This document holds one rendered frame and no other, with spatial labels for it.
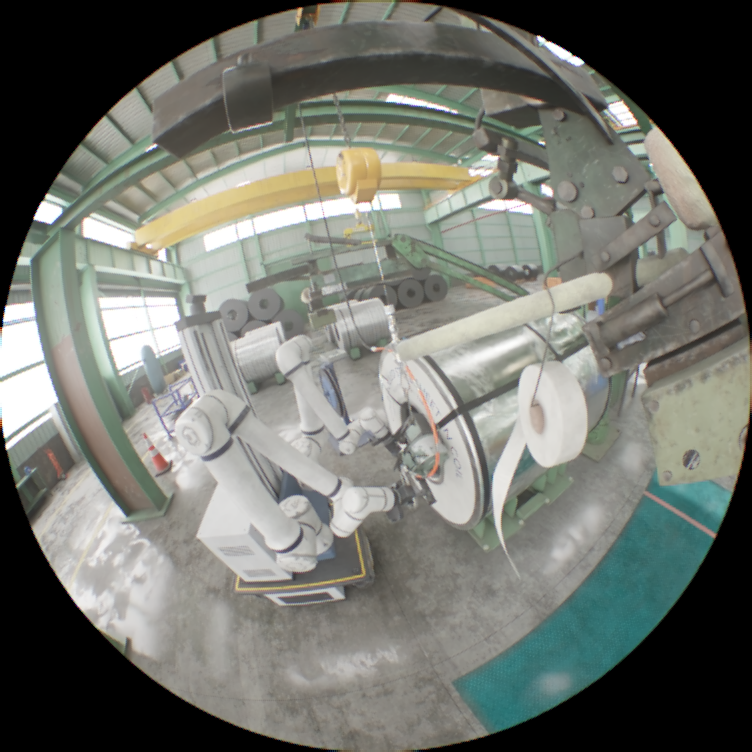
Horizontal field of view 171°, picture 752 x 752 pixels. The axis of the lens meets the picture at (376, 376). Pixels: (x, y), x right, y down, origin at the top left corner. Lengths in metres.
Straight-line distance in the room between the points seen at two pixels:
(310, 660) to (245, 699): 0.57
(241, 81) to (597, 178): 0.37
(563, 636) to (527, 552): 0.67
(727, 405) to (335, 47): 0.43
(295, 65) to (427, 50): 0.10
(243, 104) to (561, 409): 0.42
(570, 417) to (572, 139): 0.37
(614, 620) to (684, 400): 1.71
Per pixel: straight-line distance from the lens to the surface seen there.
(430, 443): 1.07
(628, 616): 2.00
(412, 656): 1.70
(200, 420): 0.69
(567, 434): 0.35
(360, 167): 0.94
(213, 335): 1.23
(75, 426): 4.08
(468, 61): 0.27
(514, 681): 1.71
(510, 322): 0.35
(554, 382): 0.36
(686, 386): 0.32
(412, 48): 0.25
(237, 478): 0.78
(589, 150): 0.40
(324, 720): 1.83
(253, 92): 0.20
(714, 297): 0.33
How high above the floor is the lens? 1.68
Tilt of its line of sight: 20 degrees down
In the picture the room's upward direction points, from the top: 14 degrees counter-clockwise
